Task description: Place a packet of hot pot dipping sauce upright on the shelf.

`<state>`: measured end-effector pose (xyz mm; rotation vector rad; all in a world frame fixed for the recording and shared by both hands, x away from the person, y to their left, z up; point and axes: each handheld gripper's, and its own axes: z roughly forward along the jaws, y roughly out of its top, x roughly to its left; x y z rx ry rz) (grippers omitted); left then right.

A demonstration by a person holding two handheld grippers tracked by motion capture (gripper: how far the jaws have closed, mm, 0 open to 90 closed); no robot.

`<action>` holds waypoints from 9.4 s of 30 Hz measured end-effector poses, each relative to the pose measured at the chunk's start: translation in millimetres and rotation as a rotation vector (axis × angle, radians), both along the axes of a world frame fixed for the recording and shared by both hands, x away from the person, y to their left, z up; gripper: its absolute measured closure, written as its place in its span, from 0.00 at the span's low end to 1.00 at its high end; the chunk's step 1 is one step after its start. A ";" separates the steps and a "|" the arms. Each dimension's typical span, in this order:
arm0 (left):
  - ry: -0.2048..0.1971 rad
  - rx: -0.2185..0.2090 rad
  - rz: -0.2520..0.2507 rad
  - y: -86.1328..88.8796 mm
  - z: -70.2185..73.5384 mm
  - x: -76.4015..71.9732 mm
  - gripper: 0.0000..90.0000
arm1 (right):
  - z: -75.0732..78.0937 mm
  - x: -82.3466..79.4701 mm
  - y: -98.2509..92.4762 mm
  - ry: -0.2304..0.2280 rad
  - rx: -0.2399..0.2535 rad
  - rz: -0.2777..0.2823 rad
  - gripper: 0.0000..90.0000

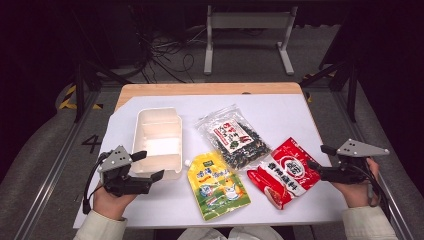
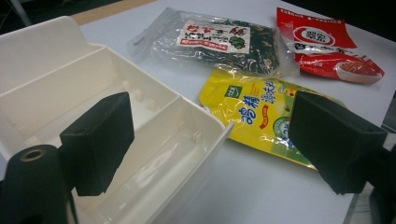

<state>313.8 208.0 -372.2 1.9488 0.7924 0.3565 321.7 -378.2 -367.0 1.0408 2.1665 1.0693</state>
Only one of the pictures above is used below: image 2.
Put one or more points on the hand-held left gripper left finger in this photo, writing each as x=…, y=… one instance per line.
x=99, y=143

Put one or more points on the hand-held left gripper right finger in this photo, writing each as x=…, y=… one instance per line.
x=330, y=140

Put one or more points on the white plastic organizer box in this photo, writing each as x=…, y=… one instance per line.
x=46, y=93

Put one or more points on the yellow seasoning packet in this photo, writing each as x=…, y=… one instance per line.
x=249, y=109

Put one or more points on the red seasoning packet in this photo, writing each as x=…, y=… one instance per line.
x=314, y=34

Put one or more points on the clear dried seaweed packet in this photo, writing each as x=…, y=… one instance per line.
x=218, y=40

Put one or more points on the white table cover sheet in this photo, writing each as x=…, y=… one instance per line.
x=264, y=196

